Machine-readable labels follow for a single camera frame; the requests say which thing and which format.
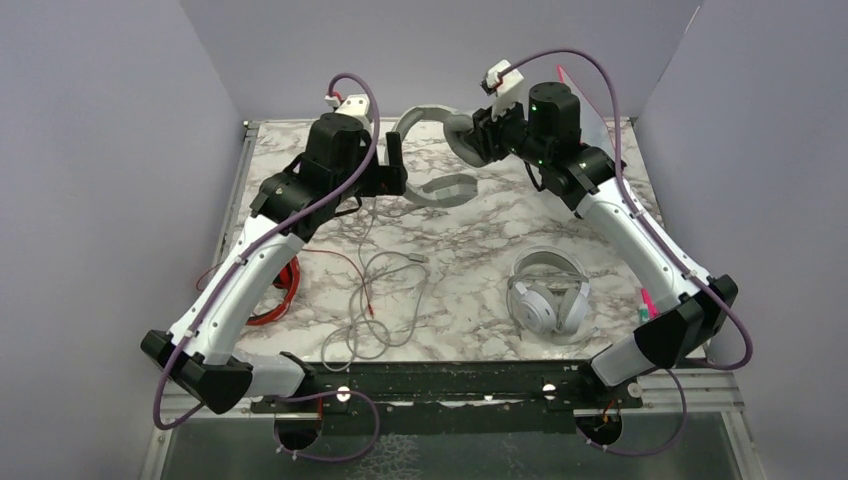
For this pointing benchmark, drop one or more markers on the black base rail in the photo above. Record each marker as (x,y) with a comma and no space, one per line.
(431,398)

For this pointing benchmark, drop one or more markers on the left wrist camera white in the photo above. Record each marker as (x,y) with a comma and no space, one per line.
(357,106)

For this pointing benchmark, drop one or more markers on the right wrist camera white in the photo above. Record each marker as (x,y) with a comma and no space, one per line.
(504,83)

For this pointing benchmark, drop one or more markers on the pink-framed whiteboard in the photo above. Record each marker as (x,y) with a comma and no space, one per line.
(594,129)

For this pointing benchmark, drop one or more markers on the white gaming headset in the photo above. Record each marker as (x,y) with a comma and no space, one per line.
(547,294)

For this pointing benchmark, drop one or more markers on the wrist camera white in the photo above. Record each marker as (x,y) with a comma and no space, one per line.
(504,83)
(357,106)

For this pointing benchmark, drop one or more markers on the white green marker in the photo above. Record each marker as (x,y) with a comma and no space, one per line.
(644,314)

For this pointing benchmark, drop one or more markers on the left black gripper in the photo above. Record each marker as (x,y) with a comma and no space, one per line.
(385,179)

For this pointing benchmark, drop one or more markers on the pink highlighter marker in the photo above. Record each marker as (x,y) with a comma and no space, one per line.
(647,300)

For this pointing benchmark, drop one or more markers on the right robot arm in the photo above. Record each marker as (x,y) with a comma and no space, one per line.
(545,133)

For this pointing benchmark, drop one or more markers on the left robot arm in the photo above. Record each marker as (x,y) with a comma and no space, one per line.
(198,352)

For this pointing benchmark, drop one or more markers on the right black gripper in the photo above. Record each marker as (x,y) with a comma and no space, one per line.
(485,129)

